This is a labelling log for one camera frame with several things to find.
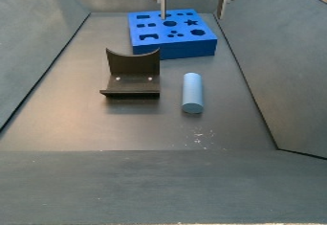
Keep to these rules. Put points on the light blue oval cylinder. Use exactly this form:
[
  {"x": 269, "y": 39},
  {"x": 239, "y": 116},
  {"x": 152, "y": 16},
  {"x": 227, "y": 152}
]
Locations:
[{"x": 192, "y": 93}]

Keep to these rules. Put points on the black curved fixture stand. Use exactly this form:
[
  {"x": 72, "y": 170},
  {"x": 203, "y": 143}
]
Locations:
[{"x": 133, "y": 75}]

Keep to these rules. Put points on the blue foam shape-sorter block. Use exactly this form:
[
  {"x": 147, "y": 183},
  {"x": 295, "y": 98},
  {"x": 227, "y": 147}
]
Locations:
[{"x": 180, "y": 36}]

